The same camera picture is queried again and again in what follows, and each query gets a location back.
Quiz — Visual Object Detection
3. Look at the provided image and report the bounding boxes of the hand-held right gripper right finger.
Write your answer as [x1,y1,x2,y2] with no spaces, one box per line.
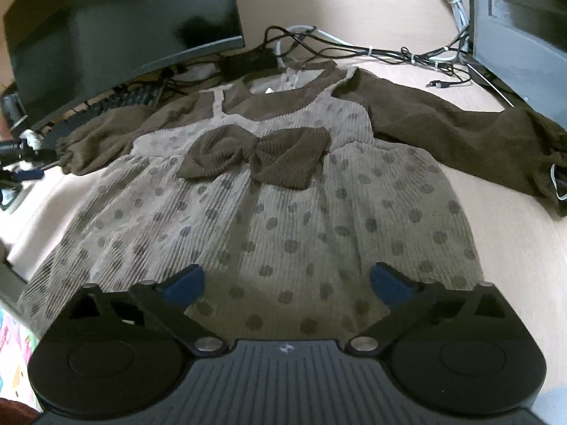
[346,263,510,357]

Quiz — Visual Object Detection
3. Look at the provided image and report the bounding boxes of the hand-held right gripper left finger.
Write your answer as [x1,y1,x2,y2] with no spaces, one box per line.
[57,265,224,357]

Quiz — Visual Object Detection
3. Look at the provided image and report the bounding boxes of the polka dot dress brown sleeves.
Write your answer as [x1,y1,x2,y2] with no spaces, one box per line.
[20,59,567,346]

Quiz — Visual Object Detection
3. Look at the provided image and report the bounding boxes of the colourful play mat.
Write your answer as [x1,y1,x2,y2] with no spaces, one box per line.
[0,305,41,408]

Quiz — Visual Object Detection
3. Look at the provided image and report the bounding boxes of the black keyboard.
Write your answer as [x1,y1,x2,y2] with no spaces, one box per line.
[44,84,169,142]

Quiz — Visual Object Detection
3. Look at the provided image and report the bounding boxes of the person's dark red clothing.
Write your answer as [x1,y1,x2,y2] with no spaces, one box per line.
[0,399,38,425]

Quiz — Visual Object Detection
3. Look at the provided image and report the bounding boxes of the black power adapter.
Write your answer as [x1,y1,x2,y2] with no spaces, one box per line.
[221,49,277,76]

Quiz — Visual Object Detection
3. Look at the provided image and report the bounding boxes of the black computer monitor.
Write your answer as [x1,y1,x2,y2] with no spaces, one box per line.
[2,0,246,131]

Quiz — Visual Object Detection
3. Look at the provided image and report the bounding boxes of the glass sided computer case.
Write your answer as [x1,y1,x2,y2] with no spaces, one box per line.
[467,0,567,131]

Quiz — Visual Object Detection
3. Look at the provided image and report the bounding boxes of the black cable bundle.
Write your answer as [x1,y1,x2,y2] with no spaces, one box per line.
[263,27,475,89]

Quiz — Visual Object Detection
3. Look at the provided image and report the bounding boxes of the light grey cable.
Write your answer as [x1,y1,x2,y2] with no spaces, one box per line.
[275,27,466,63]

